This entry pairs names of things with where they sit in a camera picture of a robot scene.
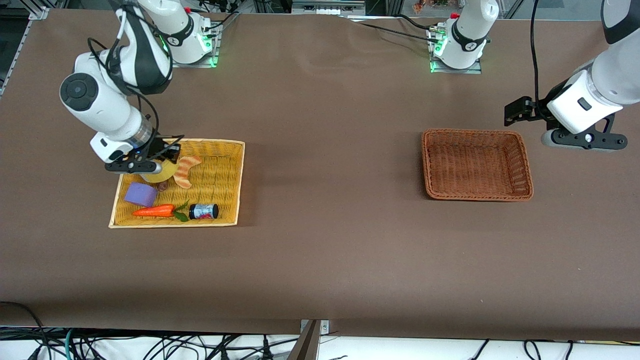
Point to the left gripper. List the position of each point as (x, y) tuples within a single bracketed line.
[(540, 109)]

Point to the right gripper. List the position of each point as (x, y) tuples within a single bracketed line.
[(158, 146)]

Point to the yellow tape roll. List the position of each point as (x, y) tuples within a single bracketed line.
[(162, 175)]

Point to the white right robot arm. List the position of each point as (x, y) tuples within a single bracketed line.
[(97, 102)]

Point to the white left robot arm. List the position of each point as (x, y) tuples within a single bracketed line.
[(467, 42)]

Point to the toy croissant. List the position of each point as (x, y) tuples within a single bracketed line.
[(184, 175)]

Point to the brown toy lion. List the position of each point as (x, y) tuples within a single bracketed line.
[(162, 186)]

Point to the purple foam cube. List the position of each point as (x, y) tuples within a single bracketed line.
[(140, 194)]

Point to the yellow wicker basket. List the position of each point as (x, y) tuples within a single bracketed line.
[(215, 175)]

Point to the orange toy carrot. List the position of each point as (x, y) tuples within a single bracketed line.
[(155, 211)]

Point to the brown wicker basket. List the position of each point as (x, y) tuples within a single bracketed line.
[(477, 165)]

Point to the small black-lidded can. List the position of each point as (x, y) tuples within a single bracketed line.
[(203, 211)]

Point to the brown table cloth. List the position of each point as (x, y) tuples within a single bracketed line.
[(330, 250)]

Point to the grey background machine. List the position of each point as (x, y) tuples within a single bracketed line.
[(327, 6)]

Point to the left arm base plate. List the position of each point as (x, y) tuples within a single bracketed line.
[(477, 69)]

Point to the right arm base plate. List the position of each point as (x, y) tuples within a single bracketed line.
[(214, 50)]

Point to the aluminium frame corner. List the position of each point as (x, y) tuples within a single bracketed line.
[(39, 13)]

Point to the small metal table bracket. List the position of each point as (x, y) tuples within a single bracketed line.
[(324, 326)]

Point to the dark table post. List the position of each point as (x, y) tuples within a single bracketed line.
[(306, 345)]

